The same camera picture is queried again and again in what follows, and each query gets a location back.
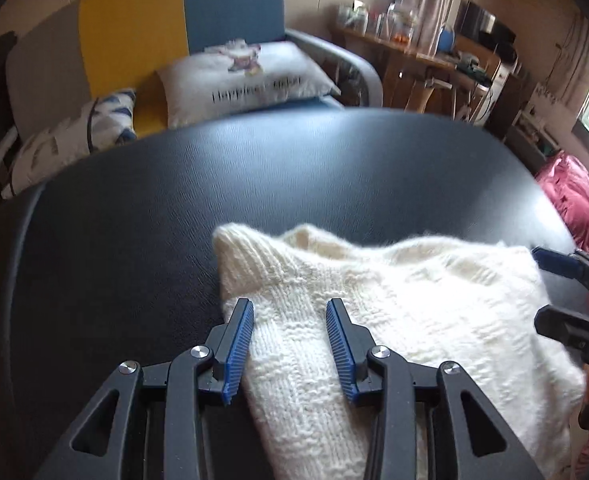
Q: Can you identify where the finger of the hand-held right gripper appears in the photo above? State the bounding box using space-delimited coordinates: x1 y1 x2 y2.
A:
534 306 589 376
531 246 589 306

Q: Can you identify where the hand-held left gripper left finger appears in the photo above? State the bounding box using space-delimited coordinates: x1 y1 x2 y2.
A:
32 298 255 480

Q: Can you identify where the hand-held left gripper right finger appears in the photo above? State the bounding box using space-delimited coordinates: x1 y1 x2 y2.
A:
325 298 545 480

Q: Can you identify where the white knit sweater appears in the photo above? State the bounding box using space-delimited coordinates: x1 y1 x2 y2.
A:
213 222 587 480

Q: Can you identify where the pink cloth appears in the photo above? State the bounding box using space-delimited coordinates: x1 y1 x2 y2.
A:
535 151 589 266

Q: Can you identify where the white cabinet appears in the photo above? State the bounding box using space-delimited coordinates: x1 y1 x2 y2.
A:
507 100 562 171

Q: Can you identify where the wooden side desk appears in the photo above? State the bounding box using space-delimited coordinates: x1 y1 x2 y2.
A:
331 25 512 121

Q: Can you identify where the black monitor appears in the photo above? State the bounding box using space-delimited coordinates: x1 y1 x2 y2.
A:
457 0 517 61

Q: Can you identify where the white triangle pattern pillow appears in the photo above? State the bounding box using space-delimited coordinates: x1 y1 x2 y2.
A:
2 88 139 200

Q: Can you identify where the grey deer print pillow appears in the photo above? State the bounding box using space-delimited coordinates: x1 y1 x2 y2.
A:
155 40 341 130

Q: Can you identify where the beige curtain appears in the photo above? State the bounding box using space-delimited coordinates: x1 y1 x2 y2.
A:
399 0 462 53

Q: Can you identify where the row of glass jars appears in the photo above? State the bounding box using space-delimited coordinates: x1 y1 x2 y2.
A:
337 0 417 43

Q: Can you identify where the grey yellow blue sofa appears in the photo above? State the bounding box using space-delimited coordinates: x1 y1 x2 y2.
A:
0 0 385 211

